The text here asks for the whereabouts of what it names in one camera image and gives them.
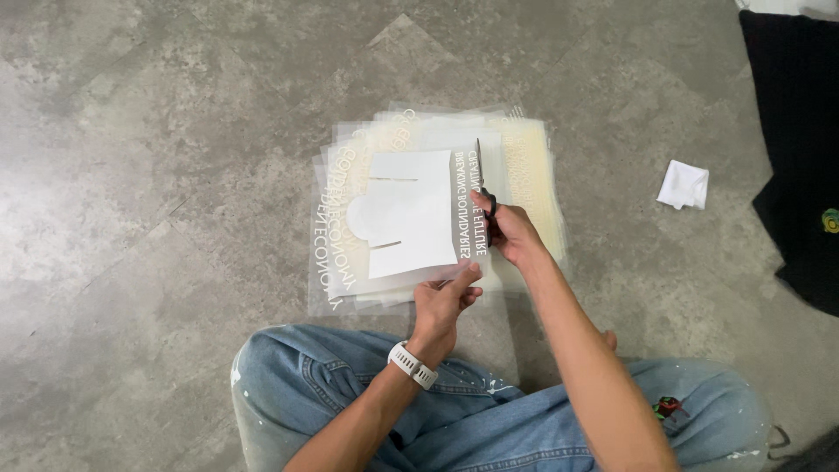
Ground person's left hand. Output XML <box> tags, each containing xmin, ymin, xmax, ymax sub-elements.
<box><xmin>413</xmin><ymin>261</ymin><xmax>485</xmax><ymax>352</ymax></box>

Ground pile of clear transfer films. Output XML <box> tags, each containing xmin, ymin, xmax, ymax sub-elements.
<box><xmin>307</xmin><ymin>101</ymin><xmax>570</xmax><ymax>317</ymax></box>

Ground white folded cloth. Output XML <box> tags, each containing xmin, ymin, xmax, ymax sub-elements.
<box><xmin>656</xmin><ymin>159</ymin><xmax>710</xmax><ymax>211</ymax></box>

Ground person's right hand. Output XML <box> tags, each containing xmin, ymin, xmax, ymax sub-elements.
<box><xmin>469</xmin><ymin>189</ymin><xmax>549</xmax><ymax>270</ymax></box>

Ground transfer film sheet white print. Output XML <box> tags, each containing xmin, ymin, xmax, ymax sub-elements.
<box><xmin>326</xmin><ymin>141</ymin><xmax>506</xmax><ymax>299</ymax></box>

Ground black scissors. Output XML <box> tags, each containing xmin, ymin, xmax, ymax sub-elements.
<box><xmin>475</xmin><ymin>138</ymin><xmax>498</xmax><ymax>248</ymax></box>

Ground black garment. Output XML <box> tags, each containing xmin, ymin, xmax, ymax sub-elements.
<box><xmin>738</xmin><ymin>9</ymin><xmax>839</xmax><ymax>318</ymax></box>

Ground white fabric piece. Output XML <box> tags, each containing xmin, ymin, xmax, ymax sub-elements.
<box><xmin>734</xmin><ymin>0</ymin><xmax>839</xmax><ymax>17</ymax></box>

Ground white wristwatch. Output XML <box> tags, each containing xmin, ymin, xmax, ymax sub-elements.
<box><xmin>387</xmin><ymin>341</ymin><xmax>439</xmax><ymax>391</ymax></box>

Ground person's blue jeans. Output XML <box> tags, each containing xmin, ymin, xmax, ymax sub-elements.
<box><xmin>229</xmin><ymin>324</ymin><xmax>774</xmax><ymax>472</ymax></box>

